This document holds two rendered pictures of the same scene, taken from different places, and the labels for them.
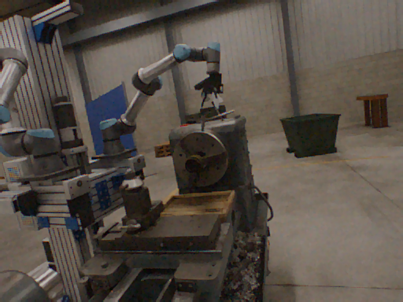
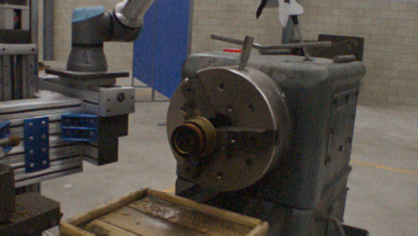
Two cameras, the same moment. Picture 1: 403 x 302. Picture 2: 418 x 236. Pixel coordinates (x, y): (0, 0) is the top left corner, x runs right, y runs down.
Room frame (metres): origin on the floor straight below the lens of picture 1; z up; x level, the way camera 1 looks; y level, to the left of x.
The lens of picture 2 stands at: (0.41, -0.20, 1.31)
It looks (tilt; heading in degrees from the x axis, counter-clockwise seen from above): 11 degrees down; 14
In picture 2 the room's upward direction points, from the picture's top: 3 degrees clockwise
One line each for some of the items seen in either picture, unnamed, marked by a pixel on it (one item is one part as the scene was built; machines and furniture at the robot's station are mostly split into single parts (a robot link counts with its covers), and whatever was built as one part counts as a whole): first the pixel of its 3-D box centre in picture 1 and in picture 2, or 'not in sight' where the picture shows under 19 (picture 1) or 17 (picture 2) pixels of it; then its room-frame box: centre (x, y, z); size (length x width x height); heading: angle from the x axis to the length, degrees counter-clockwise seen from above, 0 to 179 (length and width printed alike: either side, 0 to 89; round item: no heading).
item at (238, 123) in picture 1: (213, 149); (276, 114); (1.85, -0.09, 1.06); 0.59 x 0.48 x 0.39; 164
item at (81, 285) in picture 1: (87, 292); not in sight; (0.74, 0.43, 0.84); 0.04 x 0.04 x 0.10; 74
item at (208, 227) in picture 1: (157, 231); not in sight; (0.86, 0.20, 0.95); 0.43 x 0.17 x 0.05; 74
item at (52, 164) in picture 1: (48, 162); not in sight; (1.34, 0.81, 1.21); 0.15 x 0.15 x 0.10
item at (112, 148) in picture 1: (112, 145); (87, 56); (1.79, 0.61, 1.21); 0.15 x 0.15 x 0.10
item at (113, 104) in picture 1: (108, 134); (154, 39); (7.84, 2.72, 1.18); 4.12 x 0.80 x 2.35; 35
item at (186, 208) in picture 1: (195, 206); (166, 231); (1.22, 0.08, 0.89); 0.36 x 0.30 x 0.04; 74
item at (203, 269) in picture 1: (158, 252); not in sight; (0.81, 0.20, 0.90); 0.47 x 0.30 x 0.06; 74
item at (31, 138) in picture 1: (41, 141); not in sight; (1.34, 0.82, 1.33); 0.13 x 0.12 x 0.14; 87
